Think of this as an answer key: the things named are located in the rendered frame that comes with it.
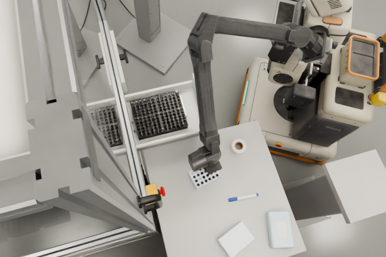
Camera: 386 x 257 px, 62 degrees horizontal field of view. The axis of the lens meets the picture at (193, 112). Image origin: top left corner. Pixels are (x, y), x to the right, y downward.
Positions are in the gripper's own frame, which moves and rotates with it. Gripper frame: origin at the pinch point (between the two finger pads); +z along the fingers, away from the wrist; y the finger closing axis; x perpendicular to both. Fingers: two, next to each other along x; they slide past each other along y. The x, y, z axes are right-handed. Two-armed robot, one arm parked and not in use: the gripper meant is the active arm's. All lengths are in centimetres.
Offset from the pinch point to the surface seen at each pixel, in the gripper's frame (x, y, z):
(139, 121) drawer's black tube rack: -20.9, -27.9, -8.3
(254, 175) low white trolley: 19.3, 12.2, 4.6
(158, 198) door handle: -29, 14, -71
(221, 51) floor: 70, -93, 78
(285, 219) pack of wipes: 20.6, 34.6, 0.4
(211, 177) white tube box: -0.6, 5.3, 1.5
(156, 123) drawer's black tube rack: -14.4, -24.2, -8.5
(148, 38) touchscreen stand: 18, -120, 69
